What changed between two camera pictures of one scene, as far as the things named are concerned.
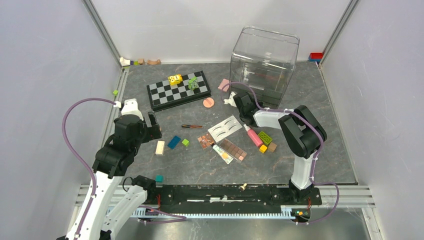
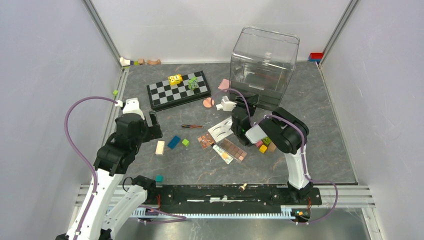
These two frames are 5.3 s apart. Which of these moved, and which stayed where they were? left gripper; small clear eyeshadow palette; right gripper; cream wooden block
Moved: right gripper
Stayed: cream wooden block; small clear eyeshadow palette; left gripper
